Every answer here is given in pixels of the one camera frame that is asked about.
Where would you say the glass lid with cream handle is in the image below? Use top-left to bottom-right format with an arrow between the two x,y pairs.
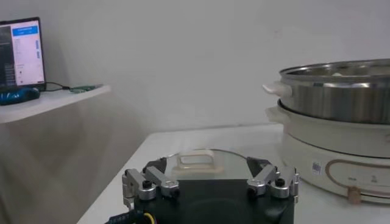
163,148 -> 249,180

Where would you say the black laptop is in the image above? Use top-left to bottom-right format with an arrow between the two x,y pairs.
0,16 -> 47,92

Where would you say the thin black looped cable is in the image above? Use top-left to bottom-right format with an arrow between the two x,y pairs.
45,81 -> 71,92

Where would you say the white electric cooker base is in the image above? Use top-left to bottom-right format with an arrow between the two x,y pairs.
264,99 -> 390,205

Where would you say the blue computer mouse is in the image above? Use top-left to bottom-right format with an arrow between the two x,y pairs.
0,86 -> 41,107

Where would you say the green handled knife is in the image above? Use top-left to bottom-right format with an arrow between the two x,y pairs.
69,84 -> 104,94

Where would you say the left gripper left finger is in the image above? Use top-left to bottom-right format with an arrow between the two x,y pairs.
121,156 -> 180,211

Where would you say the stainless steel steamer basket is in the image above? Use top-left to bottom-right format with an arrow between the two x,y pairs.
262,58 -> 390,125

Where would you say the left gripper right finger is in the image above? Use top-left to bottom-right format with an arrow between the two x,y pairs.
246,156 -> 299,204

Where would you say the white side table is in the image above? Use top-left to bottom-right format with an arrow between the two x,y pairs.
0,84 -> 112,124

